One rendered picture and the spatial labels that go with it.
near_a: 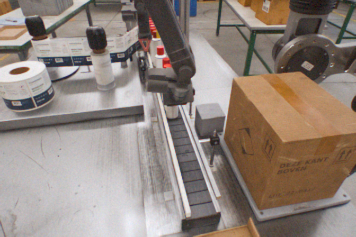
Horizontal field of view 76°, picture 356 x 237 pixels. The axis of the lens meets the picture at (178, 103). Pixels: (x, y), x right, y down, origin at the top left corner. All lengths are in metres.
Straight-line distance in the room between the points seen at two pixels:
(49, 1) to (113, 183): 2.54
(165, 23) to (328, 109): 0.47
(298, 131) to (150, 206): 0.46
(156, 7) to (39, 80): 0.72
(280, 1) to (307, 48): 1.82
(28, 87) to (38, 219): 0.54
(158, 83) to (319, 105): 0.44
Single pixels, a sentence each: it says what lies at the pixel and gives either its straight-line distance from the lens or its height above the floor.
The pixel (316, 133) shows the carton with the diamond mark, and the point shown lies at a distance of 0.61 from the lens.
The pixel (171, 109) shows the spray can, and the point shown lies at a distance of 0.91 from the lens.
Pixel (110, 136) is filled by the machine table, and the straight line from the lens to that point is 0.98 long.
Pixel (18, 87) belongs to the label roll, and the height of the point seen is 1.00.
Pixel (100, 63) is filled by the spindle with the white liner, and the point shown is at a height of 1.02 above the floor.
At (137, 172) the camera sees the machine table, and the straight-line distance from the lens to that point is 0.83.
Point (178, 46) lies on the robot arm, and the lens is 0.58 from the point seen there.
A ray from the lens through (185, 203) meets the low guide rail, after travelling 0.65.
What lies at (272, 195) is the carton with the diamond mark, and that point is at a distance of 0.71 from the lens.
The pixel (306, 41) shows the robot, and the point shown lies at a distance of 0.86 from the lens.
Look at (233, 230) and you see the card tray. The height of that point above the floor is 0.83.
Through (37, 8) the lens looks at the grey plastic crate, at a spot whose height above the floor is 0.89.
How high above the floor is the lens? 1.47
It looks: 35 degrees down
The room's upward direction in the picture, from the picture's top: straight up
